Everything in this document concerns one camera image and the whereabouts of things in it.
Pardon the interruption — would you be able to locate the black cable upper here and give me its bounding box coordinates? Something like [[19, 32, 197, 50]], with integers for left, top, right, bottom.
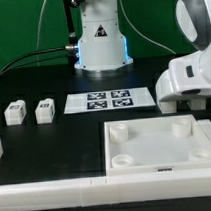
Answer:
[[0, 45, 80, 77]]

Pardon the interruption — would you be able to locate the white sheet with tags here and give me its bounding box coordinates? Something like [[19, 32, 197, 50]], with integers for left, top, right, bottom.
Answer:
[[65, 87, 155, 114]]

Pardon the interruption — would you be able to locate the white front barrier wall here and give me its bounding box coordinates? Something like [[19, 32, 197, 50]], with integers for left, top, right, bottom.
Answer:
[[0, 169, 211, 211]]

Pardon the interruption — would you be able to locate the black cable lower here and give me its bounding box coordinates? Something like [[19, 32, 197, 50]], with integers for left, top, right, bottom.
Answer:
[[0, 54, 80, 75]]

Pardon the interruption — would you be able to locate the black cable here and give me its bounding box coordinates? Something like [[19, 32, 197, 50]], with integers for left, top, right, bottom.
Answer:
[[0, 54, 80, 75], [0, 45, 80, 77]]

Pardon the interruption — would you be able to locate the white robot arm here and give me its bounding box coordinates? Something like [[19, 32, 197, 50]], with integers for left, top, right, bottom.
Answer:
[[71, 0, 211, 113]]

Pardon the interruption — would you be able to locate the white square tabletop tray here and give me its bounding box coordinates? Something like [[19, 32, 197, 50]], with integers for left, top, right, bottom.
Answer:
[[104, 115, 211, 176]]

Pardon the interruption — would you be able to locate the grey thin cable left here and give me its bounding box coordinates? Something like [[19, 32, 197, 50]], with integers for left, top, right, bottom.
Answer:
[[33, 0, 53, 67]]

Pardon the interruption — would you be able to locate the white cable right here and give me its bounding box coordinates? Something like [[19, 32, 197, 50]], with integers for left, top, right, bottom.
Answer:
[[117, 0, 178, 59]]

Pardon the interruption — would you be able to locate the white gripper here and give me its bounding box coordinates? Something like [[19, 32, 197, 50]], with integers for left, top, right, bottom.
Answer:
[[156, 51, 211, 114]]

